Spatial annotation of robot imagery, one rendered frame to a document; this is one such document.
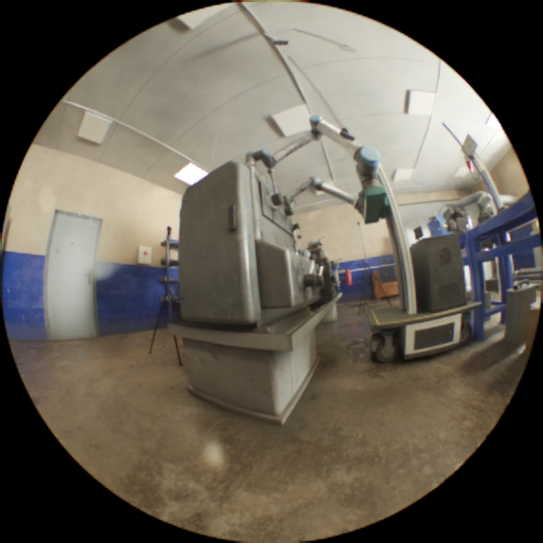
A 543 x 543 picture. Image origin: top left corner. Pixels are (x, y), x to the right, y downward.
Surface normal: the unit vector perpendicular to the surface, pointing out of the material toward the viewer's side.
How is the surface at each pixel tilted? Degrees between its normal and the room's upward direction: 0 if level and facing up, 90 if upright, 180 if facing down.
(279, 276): 90
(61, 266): 90
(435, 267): 90
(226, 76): 180
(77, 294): 90
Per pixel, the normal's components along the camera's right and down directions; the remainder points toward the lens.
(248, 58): 0.10, 0.99
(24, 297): 0.89, -0.14
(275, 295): -0.44, -0.06
